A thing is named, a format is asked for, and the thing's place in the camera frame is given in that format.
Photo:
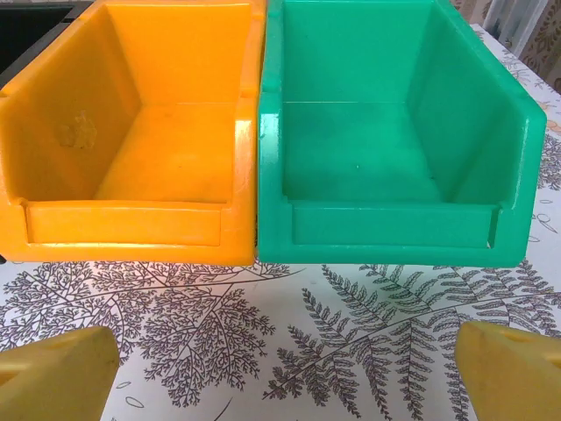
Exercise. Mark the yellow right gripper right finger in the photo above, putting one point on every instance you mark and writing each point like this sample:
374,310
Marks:
513,381

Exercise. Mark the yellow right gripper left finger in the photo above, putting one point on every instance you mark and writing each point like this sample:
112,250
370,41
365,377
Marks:
52,377

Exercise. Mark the yellow plastic bin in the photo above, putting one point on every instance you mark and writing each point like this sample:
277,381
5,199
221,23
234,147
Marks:
131,228

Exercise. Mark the green plastic bin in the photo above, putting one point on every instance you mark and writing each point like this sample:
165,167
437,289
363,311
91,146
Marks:
372,228

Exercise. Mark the floral print tablecloth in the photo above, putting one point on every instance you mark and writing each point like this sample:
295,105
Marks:
263,351

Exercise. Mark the black plastic bin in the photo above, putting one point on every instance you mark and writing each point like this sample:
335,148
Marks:
26,35

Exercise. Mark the aluminium frame post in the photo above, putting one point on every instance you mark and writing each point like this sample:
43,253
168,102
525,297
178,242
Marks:
504,22

